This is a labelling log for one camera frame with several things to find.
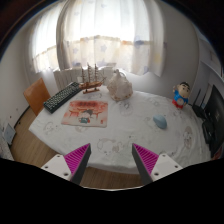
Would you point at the wooden model sailing ship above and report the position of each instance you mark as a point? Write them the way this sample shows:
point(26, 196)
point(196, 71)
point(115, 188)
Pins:
point(90, 81)

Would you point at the orange wooden chair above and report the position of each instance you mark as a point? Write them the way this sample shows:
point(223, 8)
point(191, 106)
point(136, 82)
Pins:
point(36, 95)

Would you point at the black wifi router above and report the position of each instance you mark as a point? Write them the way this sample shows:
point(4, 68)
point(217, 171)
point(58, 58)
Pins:
point(200, 101)

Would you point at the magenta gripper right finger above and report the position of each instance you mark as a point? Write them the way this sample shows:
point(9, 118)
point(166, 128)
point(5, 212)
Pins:
point(152, 166)

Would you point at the cartoon boy figurine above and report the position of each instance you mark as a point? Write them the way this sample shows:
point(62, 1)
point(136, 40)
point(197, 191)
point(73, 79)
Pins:
point(181, 95)

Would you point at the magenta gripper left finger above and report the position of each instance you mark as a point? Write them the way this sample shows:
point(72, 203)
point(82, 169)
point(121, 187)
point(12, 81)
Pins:
point(71, 166)

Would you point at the black keyboard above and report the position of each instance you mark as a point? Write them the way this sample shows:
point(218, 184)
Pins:
point(56, 101)

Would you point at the sheer white curtain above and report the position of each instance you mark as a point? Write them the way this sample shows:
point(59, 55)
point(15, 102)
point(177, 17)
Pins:
point(126, 34)

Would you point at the light blue computer mouse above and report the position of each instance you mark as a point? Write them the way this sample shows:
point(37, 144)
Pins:
point(160, 121)

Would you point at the red cartoon mouse pad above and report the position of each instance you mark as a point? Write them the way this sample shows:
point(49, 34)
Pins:
point(91, 113)

